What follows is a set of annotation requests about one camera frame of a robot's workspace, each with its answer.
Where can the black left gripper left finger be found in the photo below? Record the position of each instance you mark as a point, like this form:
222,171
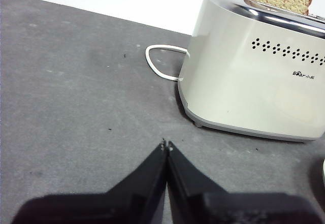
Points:
122,203

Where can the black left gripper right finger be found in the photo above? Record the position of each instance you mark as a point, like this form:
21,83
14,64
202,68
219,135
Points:
215,206

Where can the cream two-slot toaster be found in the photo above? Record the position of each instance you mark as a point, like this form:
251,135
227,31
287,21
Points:
241,94

